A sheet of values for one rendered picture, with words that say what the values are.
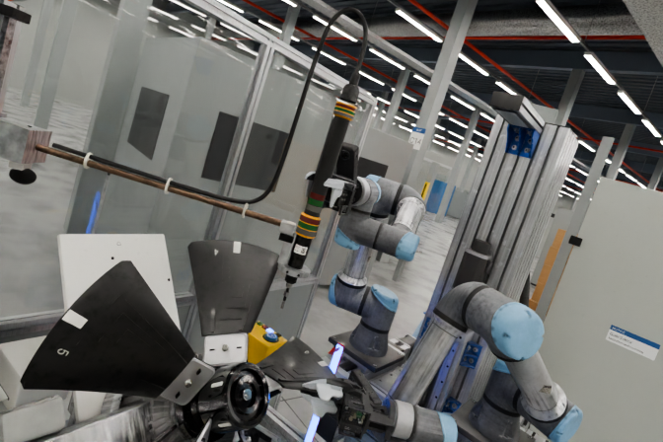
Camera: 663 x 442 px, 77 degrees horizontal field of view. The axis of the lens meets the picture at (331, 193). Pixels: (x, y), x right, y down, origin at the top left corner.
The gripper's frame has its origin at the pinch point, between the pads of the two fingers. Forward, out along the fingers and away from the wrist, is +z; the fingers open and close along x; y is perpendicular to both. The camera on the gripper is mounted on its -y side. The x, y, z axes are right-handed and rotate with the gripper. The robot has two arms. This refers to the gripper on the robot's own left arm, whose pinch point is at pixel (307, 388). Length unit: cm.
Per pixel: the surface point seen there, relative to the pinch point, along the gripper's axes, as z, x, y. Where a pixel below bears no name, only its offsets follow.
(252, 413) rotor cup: 11.1, -2.8, 15.1
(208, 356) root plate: 22.9, -6.3, 6.9
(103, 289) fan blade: 41, -24, 21
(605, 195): -132, -60, -119
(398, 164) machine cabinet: -98, -11, -457
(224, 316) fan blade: 22.6, -12.5, 0.9
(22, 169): 70, -31, 0
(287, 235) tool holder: 14.7, -34.9, 2.2
